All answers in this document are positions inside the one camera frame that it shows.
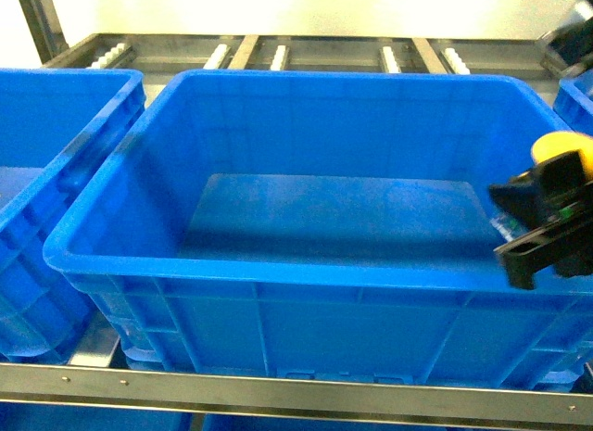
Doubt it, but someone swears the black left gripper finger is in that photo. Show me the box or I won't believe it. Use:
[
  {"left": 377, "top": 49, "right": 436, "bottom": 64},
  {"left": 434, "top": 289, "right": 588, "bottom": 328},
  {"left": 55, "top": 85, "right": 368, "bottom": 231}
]
[{"left": 488, "top": 150, "right": 592, "bottom": 231}]

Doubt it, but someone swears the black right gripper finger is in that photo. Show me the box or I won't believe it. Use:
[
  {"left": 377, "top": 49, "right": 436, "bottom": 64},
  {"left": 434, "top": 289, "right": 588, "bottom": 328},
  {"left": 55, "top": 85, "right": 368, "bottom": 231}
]
[{"left": 494, "top": 215, "right": 592, "bottom": 290}]

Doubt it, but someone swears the yellow mushroom push button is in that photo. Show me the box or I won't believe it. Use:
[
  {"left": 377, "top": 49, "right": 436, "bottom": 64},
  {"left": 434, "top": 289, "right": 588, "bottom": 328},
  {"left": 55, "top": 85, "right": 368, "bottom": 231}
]
[{"left": 489, "top": 131, "right": 593, "bottom": 242}]

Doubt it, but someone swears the right blue plastic bin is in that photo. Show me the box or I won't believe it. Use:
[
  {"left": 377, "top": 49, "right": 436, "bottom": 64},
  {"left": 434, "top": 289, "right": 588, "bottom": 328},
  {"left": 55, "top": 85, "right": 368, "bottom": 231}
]
[{"left": 553, "top": 70, "right": 593, "bottom": 135}]

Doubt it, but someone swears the large blue plastic bin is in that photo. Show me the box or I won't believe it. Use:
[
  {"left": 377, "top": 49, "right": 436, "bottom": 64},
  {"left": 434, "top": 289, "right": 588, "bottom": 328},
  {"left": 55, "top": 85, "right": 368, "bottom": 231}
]
[{"left": 43, "top": 70, "right": 592, "bottom": 389}]

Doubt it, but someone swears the left blue plastic bin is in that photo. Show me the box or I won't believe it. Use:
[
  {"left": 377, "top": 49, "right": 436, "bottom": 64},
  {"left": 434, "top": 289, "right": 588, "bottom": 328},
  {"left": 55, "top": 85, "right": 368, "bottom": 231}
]
[{"left": 1, "top": 69, "right": 145, "bottom": 364}]

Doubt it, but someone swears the lower blue plastic bin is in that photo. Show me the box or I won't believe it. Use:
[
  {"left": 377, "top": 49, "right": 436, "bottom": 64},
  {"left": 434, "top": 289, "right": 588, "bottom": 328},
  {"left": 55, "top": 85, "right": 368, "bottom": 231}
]
[{"left": 1, "top": 402, "right": 427, "bottom": 430}]

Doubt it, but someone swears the metal roller rack frame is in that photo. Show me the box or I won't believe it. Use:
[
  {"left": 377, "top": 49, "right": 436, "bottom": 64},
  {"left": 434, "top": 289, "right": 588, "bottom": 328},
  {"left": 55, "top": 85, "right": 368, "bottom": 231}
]
[{"left": 1, "top": 0, "right": 592, "bottom": 430}]

